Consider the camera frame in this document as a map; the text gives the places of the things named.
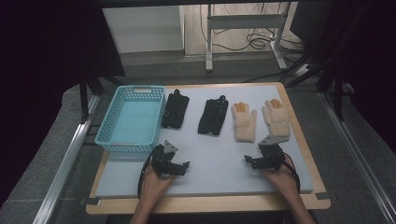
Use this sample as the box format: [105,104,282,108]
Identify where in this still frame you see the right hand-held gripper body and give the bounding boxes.
[257,134,290,173]

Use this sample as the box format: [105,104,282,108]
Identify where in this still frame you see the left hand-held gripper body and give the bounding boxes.
[150,139,180,180]

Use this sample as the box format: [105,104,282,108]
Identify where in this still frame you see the cream fluffy glove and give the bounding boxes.
[262,98,291,138]
[231,102,258,144]

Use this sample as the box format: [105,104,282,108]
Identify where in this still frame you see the teal plastic basket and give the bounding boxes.
[93,85,167,154]

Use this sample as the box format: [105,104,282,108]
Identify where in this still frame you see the black glove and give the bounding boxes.
[161,89,191,130]
[197,94,230,136]

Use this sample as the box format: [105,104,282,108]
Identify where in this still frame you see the person's left hand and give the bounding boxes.
[139,163,176,203]

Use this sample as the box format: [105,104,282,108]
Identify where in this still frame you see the person's right hand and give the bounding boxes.
[262,157,302,202]

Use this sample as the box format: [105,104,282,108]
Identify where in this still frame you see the pale blue foam mat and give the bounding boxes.
[94,84,315,198]

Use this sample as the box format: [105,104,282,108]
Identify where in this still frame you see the white power strip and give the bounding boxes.
[293,63,311,78]

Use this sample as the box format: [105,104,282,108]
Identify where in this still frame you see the black tripod stand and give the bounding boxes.
[279,46,354,121]

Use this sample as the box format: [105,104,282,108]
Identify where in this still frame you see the black metal stand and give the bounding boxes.
[78,69,125,124]

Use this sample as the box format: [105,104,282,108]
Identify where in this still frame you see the white cabinet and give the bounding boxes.
[102,5,186,54]

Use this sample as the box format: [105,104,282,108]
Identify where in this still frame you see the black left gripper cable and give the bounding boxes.
[137,151,155,199]

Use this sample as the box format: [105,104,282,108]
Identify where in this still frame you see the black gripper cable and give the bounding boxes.
[281,153,302,192]
[137,151,155,199]

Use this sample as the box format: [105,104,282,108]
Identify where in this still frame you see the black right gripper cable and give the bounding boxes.
[281,153,302,192]

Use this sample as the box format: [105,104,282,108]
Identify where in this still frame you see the aluminium rail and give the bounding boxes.
[32,93,101,224]
[319,91,396,217]

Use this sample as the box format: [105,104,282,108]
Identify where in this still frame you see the black floor cables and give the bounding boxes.
[199,3,307,63]

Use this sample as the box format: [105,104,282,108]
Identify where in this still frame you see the white metal desk frame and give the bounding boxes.
[205,3,290,73]

